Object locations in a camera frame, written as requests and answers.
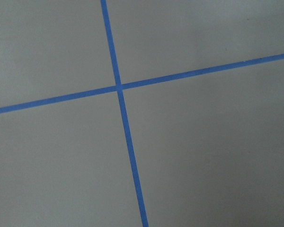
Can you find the blue tape line crosswise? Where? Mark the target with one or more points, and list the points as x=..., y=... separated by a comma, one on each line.
x=141, y=83

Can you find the blue tape line lengthwise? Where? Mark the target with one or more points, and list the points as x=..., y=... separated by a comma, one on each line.
x=123, y=110

